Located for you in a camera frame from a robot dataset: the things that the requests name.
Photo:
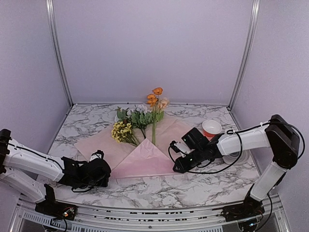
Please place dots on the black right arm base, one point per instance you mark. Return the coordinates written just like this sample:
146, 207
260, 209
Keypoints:
248, 208

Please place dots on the aluminium front rail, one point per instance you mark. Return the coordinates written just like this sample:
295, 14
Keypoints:
212, 218

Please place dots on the pink wrapping paper sheet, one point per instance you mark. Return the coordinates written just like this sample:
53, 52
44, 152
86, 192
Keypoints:
145, 160

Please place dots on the orange flower stem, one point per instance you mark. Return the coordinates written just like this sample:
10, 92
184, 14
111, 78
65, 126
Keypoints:
153, 101

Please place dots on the aluminium frame right post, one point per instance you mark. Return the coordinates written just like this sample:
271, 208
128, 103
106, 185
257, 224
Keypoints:
246, 53

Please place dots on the orange bowl white inside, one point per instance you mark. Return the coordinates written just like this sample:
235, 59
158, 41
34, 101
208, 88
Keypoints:
211, 128

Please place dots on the yellow small flower bunch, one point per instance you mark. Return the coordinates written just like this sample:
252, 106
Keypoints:
122, 132

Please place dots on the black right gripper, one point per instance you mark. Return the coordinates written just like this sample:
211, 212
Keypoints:
183, 166

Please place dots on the aluminium frame post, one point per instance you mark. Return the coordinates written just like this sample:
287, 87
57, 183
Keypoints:
246, 53
57, 51

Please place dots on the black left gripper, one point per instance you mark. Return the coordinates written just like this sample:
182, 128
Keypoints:
103, 182

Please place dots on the white flower bunch green leaves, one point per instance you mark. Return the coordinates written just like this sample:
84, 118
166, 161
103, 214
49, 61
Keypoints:
139, 117

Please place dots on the aluminium frame left post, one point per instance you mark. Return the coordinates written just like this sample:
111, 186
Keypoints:
57, 51

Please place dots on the peach flower long green stem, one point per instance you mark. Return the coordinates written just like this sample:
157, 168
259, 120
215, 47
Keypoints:
162, 104

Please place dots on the grey swirl ceramic plate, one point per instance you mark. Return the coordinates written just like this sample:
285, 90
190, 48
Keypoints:
240, 159

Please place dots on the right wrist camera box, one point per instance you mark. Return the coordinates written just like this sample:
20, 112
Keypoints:
194, 139

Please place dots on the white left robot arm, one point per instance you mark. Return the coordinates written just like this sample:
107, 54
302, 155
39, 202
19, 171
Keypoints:
16, 160

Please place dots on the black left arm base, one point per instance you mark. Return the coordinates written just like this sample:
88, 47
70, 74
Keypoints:
50, 206

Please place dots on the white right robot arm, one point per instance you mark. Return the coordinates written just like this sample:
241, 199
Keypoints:
283, 143

